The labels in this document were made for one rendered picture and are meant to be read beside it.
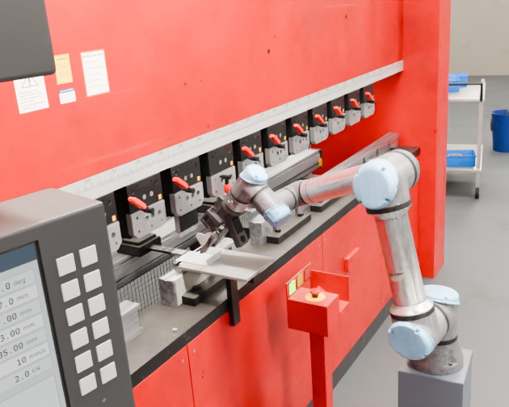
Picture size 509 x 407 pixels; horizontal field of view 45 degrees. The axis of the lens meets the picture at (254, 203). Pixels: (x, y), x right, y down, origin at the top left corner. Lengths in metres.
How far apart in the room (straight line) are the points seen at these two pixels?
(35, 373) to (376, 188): 1.01
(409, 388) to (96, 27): 1.31
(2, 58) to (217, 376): 1.59
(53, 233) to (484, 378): 2.76
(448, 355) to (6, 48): 1.48
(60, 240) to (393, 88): 3.33
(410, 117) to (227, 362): 2.24
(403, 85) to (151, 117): 2.32
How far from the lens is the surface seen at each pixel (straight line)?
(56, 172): 1.59
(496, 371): 3.34
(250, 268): 1.97
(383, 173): 1.53
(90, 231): 0.75
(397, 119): 3.95
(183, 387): 1.98
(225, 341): 2.12
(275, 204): 1.80
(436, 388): 1.87
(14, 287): 0.72
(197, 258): 2.08
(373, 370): 3.26
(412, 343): 1.68
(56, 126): 1.59
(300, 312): 2.25
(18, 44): 0.71
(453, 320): 1.81
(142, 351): 1.85
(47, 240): 0.72
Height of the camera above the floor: 1.81
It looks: 18 degrees down
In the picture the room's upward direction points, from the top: 4 degrees counter-clockwise
